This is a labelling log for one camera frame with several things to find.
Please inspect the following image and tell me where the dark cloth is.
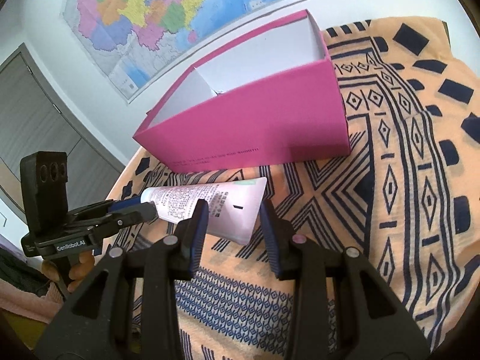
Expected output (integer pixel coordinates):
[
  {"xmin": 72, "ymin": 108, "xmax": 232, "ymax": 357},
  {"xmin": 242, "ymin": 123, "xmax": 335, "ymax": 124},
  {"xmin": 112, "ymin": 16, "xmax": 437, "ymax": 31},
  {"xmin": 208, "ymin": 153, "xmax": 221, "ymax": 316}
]
[{"xmin": 0, "ymin": 247, "xmax": 50, "ymax": 297}]

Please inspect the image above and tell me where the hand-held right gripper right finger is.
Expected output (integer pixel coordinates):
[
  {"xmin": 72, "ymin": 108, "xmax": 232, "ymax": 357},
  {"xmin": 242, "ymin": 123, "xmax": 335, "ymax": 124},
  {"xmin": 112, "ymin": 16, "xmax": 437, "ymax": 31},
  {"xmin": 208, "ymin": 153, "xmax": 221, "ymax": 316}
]
[{"xmin": 260, "ymin": 199, "xmax": 431, "ymax": 360}]

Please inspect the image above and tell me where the grey wardrobe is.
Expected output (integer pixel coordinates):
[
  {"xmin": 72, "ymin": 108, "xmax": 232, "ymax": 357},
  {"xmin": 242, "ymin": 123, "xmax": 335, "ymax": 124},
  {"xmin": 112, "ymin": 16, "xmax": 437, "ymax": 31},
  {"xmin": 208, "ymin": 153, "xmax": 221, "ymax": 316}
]
[{"xmin": 0, "ymin": 43, "xmax": 126, "ymax": 226}]

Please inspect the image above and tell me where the colourful wall map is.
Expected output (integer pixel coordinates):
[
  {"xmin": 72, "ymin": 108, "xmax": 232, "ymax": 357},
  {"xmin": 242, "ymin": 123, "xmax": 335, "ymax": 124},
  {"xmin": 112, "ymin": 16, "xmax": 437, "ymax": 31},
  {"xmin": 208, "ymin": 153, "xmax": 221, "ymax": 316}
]
[{"xmin": 60, "ymin": 0, "xmax": 391, "ymax": 104}]

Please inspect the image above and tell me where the person's left hand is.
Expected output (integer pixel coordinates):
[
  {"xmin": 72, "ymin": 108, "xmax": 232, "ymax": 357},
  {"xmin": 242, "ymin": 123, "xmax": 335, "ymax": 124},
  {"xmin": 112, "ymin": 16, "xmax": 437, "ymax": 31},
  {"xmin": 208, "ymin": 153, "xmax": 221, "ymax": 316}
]
[{"xmin": 41, "ymin": 250, "xmax": 95, "ymax": 294}]

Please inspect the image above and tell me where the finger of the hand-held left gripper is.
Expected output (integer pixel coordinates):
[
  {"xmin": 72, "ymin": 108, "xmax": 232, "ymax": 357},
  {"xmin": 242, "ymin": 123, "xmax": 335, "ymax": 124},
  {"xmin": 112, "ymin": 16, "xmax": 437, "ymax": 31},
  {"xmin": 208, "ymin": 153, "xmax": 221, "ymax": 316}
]
[
  {"xmin": 91, "ymin": 202, "xmax": 159, "ymax": 247},
  {"xmin": 67, "ymin": 198, "xmax": 146, "ymax": 226}
]

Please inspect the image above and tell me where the pink tube with white cap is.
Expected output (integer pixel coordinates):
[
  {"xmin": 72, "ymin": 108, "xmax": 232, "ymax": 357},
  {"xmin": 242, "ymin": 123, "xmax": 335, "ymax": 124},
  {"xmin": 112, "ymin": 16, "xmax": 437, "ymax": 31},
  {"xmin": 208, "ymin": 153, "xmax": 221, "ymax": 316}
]
[{"xmin": 140, "ymin": 177, "xmax": 268, "ymax": 244}]

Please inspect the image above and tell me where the pink cardboard box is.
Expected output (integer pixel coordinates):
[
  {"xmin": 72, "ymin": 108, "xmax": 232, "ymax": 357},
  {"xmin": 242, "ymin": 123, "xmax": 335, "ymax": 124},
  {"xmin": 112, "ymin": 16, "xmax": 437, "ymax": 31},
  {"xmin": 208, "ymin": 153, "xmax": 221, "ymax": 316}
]
[{"xmin": 134, "ymin": 9, "xmax": 351, "ymax": 171}]

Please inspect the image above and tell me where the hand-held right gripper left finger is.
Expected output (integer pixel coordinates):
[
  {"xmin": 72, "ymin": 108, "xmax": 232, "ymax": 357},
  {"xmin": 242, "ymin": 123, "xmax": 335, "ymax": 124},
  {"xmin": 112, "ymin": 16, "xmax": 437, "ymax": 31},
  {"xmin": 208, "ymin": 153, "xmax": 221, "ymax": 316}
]
[{"xmin": 34, "ymin": 199, "xmax": 209, "ymax": 360}]

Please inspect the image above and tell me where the person's left forearm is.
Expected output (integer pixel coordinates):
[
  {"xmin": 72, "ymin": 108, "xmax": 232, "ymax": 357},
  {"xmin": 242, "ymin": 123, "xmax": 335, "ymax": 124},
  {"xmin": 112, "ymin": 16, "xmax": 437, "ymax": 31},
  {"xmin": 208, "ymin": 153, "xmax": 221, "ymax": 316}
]
[{"xmin": 0, "ymin": 279, "xmax": 66, "ymax": 317}]

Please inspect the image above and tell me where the orange patterned blanket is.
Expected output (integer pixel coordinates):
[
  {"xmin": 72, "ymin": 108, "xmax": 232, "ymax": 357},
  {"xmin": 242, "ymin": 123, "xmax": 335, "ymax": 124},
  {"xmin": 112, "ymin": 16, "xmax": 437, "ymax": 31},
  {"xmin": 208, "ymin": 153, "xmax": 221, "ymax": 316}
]
[{"xmin": 105, "ymin": 17, "xmax": 480, "ymax": 360}]

